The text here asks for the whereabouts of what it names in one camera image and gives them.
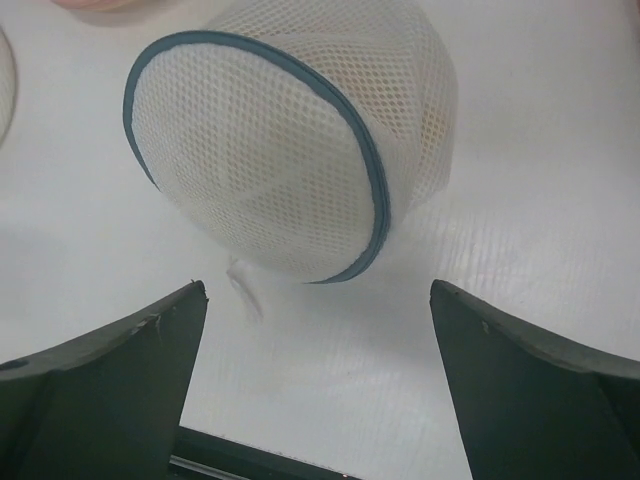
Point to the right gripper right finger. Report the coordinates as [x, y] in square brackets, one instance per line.
[531, 404]

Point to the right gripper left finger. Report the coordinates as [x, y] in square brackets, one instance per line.
[107, 404]

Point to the white mesh laundry bag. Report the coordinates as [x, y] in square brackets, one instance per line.
[299, 135]

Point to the small beige mesh bag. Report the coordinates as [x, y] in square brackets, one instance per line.
[8, 85]

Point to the floral pink laundry pouch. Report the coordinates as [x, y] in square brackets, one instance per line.
[93, 5]

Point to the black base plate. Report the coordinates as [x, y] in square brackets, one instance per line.
[200, 455]

